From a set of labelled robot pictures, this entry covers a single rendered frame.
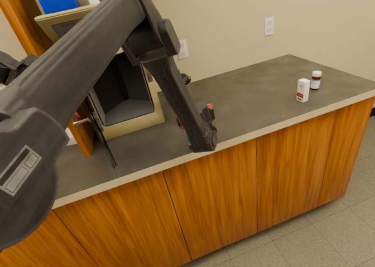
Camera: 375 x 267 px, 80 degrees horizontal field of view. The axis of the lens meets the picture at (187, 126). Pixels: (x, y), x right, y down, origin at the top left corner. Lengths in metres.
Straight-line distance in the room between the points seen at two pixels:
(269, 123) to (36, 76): 0.93
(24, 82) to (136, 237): 1.09
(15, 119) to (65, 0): 0.72
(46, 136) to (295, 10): 1.79
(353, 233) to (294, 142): 0.86
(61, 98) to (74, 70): 0.04
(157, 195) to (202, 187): 0.22
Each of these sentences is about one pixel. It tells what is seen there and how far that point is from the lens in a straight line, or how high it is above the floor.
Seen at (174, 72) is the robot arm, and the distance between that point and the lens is 0.53.
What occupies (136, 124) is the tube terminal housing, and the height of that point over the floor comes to 0.98.
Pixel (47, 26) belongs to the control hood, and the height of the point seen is 1.48.
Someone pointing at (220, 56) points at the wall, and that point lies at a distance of 1.62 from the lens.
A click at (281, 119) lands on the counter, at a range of 1.08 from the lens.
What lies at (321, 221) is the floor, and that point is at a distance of 1.90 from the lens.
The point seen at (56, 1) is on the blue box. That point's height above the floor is 1.54.
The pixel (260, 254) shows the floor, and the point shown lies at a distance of 1.71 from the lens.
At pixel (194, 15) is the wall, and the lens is 1.51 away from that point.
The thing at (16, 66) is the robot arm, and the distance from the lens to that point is 0.80.
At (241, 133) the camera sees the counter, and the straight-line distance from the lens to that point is 0.99.
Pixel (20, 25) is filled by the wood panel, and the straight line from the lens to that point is 0.95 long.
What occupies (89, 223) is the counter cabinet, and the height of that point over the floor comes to 0.73.
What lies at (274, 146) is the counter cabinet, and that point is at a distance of 1.17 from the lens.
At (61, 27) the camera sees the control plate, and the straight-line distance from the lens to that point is 0.93.
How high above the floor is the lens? 1.53
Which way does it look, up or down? 33 degrees down
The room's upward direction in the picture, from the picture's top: 12 degrees counter-clockwise
